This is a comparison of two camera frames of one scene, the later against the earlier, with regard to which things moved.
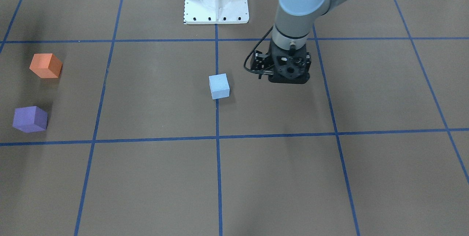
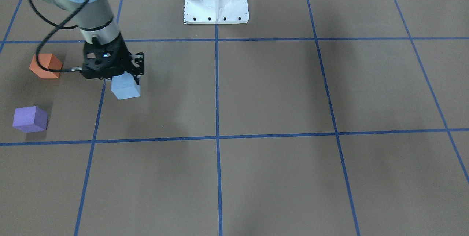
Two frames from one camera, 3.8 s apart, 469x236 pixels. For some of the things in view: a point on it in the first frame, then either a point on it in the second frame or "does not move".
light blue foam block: (219, 86) to (124, 86)
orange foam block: (45, 65) does not move
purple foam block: (30, 119) does not move
